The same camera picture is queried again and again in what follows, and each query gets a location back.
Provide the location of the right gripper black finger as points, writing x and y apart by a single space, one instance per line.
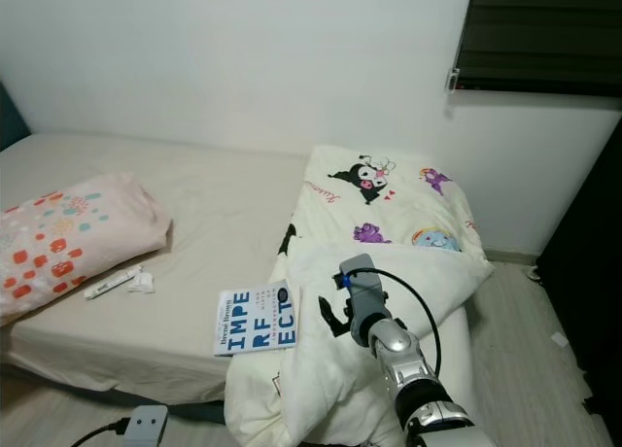
328 316

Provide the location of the cream cartoon print duvet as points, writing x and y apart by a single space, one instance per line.
311 379

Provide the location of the white book with blue letters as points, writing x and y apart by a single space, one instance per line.
258 321

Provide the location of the white tissue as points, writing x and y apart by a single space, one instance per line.
144 283

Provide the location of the white and green tube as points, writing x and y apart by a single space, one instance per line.
107 287

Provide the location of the pink pillow with coloured dots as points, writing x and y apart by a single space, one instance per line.
78 233

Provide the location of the cream sheeted bed mattress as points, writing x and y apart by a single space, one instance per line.
204 219

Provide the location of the black wardrobe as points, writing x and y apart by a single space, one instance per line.
583 292

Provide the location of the black window blind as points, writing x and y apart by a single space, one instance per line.
544 29

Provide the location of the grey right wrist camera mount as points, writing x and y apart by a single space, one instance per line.
364 287

